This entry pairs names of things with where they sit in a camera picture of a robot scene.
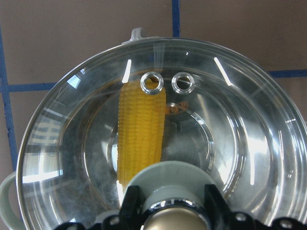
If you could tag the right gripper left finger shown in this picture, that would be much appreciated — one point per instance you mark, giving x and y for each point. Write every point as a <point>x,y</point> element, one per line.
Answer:
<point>131,208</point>

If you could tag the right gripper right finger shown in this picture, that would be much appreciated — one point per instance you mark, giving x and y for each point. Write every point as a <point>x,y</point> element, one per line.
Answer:
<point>216,207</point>

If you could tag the yellow corn cob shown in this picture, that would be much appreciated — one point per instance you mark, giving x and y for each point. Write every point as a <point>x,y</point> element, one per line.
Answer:
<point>141,120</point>

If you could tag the glass pot lid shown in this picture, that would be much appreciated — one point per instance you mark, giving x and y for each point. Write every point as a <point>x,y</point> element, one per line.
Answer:
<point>84,119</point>

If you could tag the white electric cooking pot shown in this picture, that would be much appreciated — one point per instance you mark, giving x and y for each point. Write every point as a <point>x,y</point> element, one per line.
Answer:
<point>216,143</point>

